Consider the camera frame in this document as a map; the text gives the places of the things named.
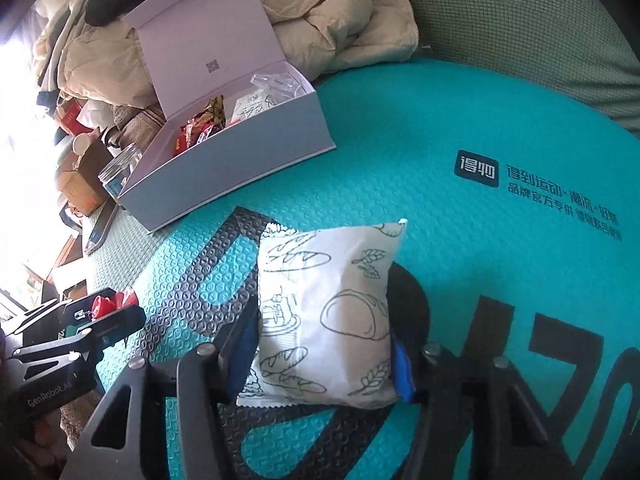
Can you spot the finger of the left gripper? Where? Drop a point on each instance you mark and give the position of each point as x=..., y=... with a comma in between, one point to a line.
x=55, y=316
x=88, y=343

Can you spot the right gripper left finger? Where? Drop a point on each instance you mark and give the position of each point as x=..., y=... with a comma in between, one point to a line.
x=126, y=438

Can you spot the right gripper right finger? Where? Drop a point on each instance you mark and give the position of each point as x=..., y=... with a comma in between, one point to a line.
x=485, y=403

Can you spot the white bread-print snack bag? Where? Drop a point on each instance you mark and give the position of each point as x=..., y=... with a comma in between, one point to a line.
x=324, y=319

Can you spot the small red candy packet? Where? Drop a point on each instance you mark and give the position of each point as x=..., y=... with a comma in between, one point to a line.
x=183, y=140

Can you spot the red gold snack packet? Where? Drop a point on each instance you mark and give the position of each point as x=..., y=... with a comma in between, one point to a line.
x=195, y=131

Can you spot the clear plastic cup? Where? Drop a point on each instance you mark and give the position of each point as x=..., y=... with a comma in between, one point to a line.
x=278, y=88

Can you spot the brown snack wrapper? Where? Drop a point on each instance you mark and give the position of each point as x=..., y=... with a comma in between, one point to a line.
x=214, y=116

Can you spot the left hand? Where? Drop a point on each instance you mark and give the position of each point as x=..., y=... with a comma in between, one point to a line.
x=38, y=451

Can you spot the black smartphone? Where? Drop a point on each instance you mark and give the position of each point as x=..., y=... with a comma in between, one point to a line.
x=100, y=229

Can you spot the small brown cardboard box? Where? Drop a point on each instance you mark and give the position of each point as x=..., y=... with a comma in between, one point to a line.
x=77, y=177

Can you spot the clear jar with label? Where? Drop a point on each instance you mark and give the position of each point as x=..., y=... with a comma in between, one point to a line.
x=116, y=173

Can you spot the white round containers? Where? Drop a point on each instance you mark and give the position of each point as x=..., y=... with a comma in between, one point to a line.
x=83, y=142

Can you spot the brown striped cloth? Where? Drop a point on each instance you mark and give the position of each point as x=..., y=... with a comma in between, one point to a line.
x=138, y=126

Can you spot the teal bubble mailer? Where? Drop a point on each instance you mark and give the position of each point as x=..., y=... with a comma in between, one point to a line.
x=523, y=230

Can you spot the beige coat on pile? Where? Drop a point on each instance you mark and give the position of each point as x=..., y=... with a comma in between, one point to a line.
x=73, y=58

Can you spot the beige puffer jacket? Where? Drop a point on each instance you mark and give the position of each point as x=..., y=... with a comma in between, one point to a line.
x=321, y=37

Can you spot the green fabric sofa cover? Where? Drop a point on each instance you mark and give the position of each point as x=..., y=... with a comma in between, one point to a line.
x=570, y=47

